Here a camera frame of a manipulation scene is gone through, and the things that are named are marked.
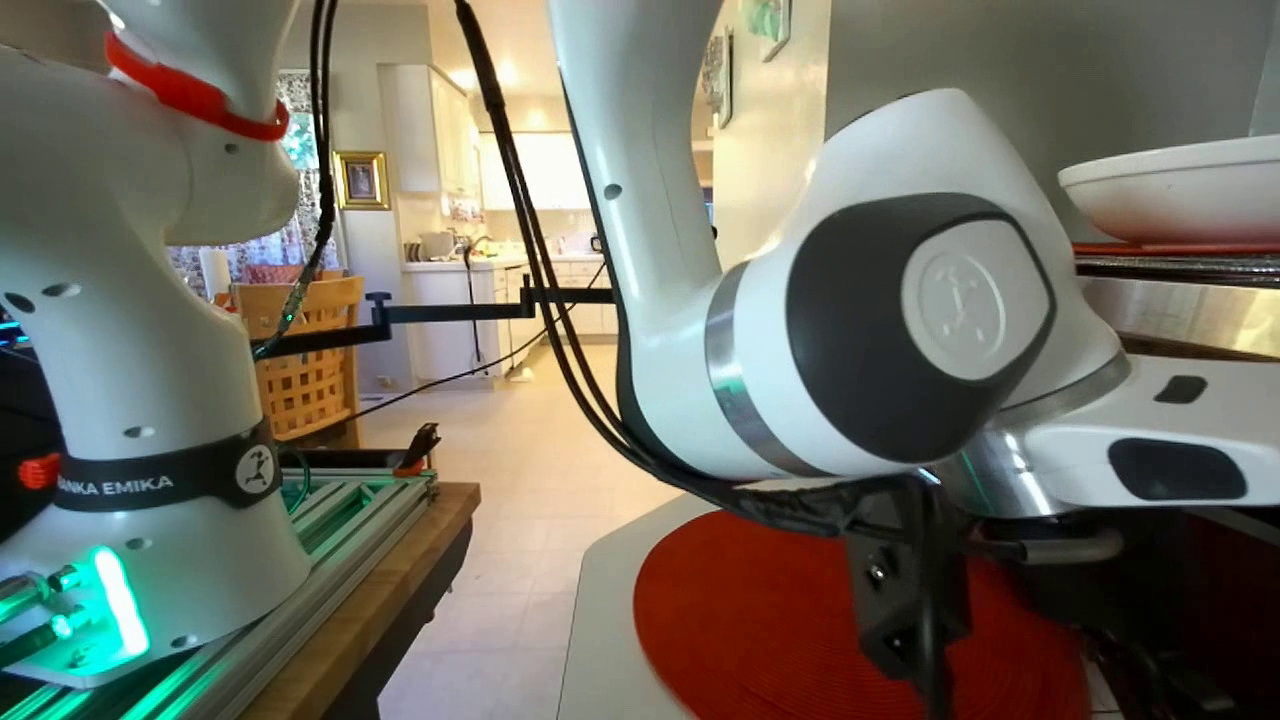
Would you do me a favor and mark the black cable bundle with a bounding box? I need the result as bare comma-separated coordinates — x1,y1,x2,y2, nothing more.
448,0,856,537

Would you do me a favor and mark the gold picture frame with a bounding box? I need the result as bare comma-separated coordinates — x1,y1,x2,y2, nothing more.
333,150,394,216

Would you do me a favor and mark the wicker basket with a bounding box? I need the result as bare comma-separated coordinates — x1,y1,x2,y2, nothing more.
236,274,370,443

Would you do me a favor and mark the thin black cable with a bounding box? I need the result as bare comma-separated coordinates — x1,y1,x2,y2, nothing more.
254,0,346,364

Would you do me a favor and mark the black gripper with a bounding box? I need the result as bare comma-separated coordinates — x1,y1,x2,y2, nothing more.
843,477,978,685

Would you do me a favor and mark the white plate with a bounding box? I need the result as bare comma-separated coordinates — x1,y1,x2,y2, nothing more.
1055,133,1280,250

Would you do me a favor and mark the wooden table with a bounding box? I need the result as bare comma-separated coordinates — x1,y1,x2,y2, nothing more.
236,479,485,720

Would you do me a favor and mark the green framed wall picture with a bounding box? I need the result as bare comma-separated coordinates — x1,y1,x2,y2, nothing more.
742,0,802,64

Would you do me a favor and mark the black camera boom bar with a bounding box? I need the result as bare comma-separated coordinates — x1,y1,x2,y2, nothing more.
254,280,619,364

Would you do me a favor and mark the red round woven mat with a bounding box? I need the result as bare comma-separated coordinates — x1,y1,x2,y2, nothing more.
633,514,1095,720

